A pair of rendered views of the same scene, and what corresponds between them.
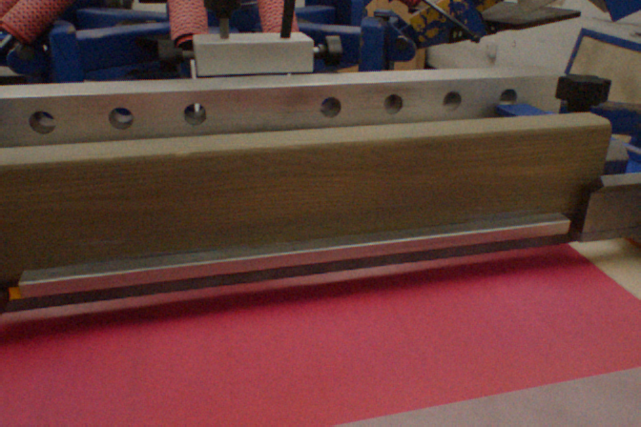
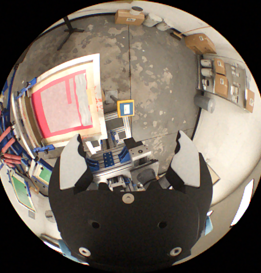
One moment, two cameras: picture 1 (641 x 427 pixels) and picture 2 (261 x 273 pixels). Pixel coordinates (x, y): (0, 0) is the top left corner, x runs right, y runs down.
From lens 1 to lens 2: 0.51 m
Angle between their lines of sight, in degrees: 89
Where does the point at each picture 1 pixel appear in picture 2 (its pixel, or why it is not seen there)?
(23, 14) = (19, 157)
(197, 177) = (33, 130)
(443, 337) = (39, 108)
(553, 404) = (42, 101)
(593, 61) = not seen: outside the picture
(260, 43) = (16, 130)
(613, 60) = not seen: outside the picture
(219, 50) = (17, 134)
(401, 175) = (29, 115)
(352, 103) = (18, 117)
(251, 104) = (21, 128)
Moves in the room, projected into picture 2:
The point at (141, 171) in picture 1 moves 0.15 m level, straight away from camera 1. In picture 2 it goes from (34, 134) to (27, 138)
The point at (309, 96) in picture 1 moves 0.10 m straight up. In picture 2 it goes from (19, 122) to (13, 128)
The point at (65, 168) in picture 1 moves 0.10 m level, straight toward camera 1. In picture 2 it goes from (36, 138) to (42, 133)
